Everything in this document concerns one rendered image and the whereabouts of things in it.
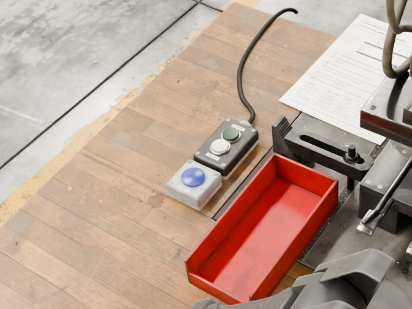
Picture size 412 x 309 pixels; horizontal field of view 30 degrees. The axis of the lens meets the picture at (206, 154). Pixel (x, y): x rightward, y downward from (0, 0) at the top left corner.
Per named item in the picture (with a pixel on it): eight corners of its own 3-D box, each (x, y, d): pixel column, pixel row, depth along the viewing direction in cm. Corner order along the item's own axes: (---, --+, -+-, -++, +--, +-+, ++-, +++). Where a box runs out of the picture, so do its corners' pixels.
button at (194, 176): (177, 186, 129) (176, 178, 127) (191, 170, 131) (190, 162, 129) (197, 195, 127) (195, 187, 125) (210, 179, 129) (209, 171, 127)
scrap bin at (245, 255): (188, 282, 118) (183, 260, 113) (275, 175, 130) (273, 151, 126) (254, 319, 112) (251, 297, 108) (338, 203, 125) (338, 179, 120)
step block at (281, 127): (273, 161, 132) (271, 125, 126) (282, 150, 134) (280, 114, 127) (306, 175, 130) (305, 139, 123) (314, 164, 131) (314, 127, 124)
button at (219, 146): (209, 154, 133) (208, 146, 131) (219, 144, 134) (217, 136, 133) (223, 161, 131) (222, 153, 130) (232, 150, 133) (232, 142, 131)
